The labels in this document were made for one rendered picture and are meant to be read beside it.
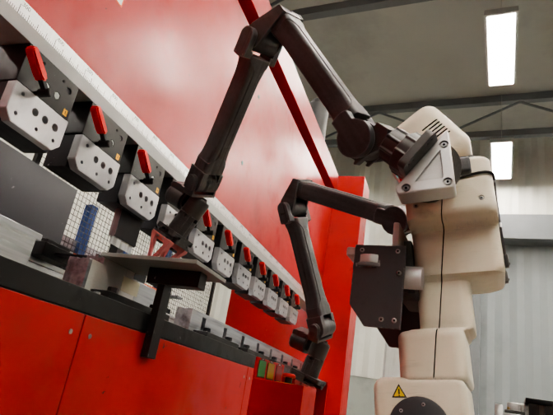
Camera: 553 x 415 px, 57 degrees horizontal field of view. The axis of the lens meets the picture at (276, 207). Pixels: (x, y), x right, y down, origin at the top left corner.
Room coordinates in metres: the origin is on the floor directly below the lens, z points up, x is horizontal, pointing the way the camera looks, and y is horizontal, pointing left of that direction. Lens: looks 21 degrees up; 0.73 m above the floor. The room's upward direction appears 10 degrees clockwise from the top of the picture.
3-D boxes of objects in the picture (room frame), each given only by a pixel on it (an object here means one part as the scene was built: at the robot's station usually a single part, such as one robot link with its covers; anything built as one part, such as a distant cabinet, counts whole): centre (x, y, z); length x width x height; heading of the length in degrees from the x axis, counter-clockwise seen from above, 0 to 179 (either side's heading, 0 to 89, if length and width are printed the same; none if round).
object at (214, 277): (1.27, 0.25, 1.00); 0.26 x 0.18 x 0.01; 70
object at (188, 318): (2.51, -0.04, 0.92); 1.68 x 0.06 x 0.10; 160
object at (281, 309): (2.61, -0.08, 1.21); 0.15 x 0.09 x 0.17; 160
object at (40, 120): (0.92, 0.53, 1.21); 0.15 x 0.09 x 0.17; 160
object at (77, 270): (1.37, 0.37, 0.92); 0.39 x 0.06 x 0.10; 160
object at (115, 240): (1.32, 0.39, 1.08); 0.10 x 0.02 x 0.10; 160
